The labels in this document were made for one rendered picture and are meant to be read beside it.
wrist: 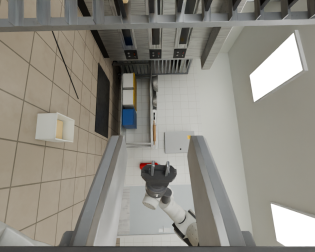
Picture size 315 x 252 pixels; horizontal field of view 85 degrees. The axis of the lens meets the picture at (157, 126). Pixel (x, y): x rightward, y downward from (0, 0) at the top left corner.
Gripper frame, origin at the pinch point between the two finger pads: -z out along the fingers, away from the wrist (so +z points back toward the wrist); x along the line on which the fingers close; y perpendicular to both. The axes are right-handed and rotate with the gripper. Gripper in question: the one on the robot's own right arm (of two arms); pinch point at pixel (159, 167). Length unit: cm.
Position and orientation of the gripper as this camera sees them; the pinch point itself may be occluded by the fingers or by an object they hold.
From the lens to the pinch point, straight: 59.2
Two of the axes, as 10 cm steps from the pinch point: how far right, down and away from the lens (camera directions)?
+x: 10.0, 0.5, 0.6
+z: -0.8, 6.5, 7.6
